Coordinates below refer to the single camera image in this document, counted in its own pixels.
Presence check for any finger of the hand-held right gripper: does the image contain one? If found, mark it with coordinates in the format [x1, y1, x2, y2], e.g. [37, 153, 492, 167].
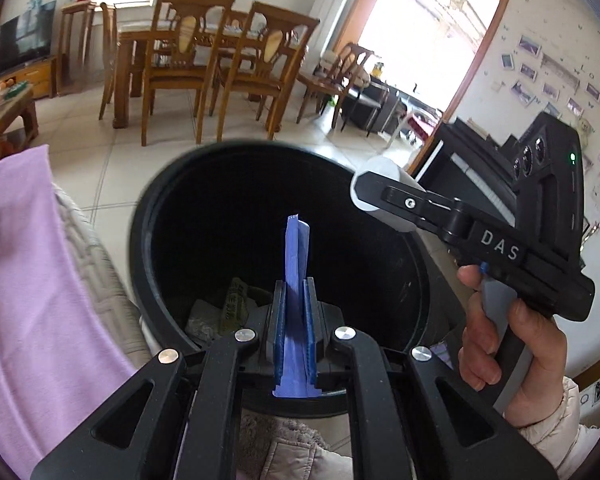
[350, 170, 476, 244]

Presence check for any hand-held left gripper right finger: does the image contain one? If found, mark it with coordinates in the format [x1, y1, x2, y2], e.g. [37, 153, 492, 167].
[302, 279, 561, 480]

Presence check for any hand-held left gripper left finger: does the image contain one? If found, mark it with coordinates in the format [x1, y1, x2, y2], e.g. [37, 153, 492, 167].
[30, 280, 288, 480]

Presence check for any white cup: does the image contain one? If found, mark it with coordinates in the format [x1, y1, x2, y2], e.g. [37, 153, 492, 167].
[349, 156, 426, 233]

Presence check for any blue wrapper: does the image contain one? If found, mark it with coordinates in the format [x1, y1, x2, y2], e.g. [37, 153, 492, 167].
[271, 212, 323, 398]

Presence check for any black round trash bin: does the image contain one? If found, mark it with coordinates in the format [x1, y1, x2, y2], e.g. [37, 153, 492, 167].
[129, 141, 463, 416]

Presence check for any person's right forearm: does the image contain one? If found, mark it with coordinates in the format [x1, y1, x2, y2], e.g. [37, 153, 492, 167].
[500, 377, 600, 480]

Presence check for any person's right hand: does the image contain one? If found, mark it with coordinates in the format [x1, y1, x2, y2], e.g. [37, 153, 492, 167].
[456, 262, 568, 429]

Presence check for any yellowish printed packet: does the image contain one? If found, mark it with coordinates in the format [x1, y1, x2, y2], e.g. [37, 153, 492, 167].
[222, 277, 261, 336]

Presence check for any grey crumpled wrapper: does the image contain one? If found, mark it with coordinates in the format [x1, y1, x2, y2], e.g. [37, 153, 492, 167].
[185, 300, 226, 347]

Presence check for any dark low cabinet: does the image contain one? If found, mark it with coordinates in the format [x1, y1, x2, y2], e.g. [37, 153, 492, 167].
[340, 82, 406, 136]

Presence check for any person's light quilted jacket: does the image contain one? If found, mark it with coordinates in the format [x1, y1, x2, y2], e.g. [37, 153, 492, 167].
[237, 412, 355, 480]

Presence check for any wooden dining chair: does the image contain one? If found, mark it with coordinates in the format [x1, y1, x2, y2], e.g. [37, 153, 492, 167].
[97, 2, 121, 121]
[214, 1, 322, 142]
[296, 42, 376, 128]
[141, 0, 237, 147]

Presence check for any beige quilted cover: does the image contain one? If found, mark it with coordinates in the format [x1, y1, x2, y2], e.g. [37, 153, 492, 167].
[50, 182, 153, 366]

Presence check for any white standing air conditioner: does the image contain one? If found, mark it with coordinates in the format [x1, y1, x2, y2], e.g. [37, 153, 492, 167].
[312, 0, 352, 56]

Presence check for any purple tablecloth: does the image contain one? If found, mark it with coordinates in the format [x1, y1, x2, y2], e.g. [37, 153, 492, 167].
[0, 144, 141, 461]

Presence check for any wooden dining table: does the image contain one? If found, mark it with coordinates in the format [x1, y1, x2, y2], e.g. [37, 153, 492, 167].
[115, 10, 301, 131]

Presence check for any wooden coffee table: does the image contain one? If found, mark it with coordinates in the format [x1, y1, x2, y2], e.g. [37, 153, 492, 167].
[0, 82, 40, 166]

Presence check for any wooden television stand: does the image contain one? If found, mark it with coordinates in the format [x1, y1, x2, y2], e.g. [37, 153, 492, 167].
[0, 55, 58, 100]

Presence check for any tall wooden plant stand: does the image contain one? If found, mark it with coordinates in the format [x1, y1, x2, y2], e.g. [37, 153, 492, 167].
[59, 1, 98, 97]

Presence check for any flat screen television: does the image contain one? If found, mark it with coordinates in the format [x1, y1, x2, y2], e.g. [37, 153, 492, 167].
[0, 0, 57, 73]

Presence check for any group of wall photos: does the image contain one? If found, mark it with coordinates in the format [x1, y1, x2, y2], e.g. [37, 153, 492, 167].
[500, 35, 600, 181]

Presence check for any wooden door frame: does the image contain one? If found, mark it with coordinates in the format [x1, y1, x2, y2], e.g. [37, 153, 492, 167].
[347, 0, 516, 126]

